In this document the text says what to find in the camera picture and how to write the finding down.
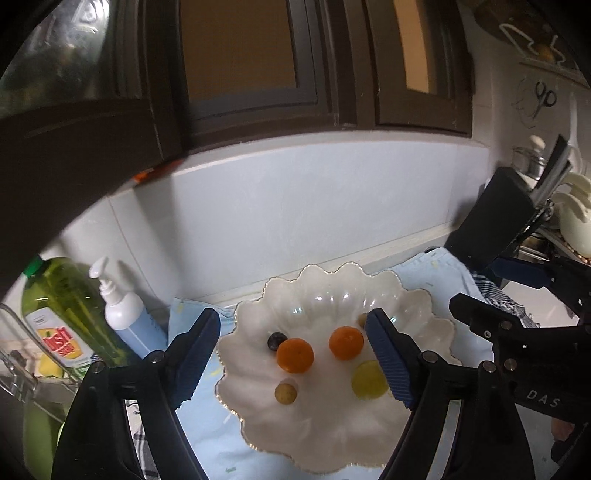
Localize white blue pump bottle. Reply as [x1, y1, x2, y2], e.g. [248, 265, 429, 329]
[89, 256, 167, 358]

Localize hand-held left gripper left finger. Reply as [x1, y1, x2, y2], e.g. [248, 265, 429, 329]
[51, 307, 222, 480]

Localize dark brown wall cabinet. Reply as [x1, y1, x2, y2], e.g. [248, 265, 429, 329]
[0, 0, 476, 259]

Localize person's right hand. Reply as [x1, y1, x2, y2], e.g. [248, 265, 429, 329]
[551, 420, 576, 444]

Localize green dish soap bottle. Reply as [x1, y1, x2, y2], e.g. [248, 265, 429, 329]
[21, 256, 139, 379]

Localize small orange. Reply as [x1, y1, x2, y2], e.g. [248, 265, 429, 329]
[329, 325, 365, 361]

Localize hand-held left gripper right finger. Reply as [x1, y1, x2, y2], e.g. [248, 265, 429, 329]
[364, 307, 529, 480]

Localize green plastic basin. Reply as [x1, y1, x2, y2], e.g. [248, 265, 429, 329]
[23, 406, 63, 480]

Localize white dishes in rack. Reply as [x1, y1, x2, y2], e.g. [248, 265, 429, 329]
[551, 173, 591, 257]

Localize steel pot with white knob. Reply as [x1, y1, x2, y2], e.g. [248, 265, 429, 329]
[512, 134, 550, 178]

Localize white wire wall rack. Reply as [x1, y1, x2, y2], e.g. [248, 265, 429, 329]
[499, 21, 580, 70]

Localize black knife block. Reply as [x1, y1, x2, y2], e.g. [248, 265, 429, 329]
[443, 134, 573, 278]

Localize wire sink basket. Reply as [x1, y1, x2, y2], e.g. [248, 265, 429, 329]
[0, 302, 61, 411]

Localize large orange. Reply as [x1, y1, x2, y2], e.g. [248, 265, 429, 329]
[276, 337, 315, 374]

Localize light blue cloth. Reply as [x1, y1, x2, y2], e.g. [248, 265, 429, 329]
[124, 247, 481, 480]

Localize yellow round fruit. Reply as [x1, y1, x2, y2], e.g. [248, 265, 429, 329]
[351, 360, 389, 399]

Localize white scalloped bowl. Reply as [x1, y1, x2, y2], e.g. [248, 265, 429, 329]
[215, 262, 462, 476]

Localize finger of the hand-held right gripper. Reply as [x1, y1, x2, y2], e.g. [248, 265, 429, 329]
[491, 255, 591, 319]
[449, 292, 523, 366]

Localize black scissors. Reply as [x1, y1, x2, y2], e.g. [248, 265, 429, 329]
[534, 82, 557, 118]

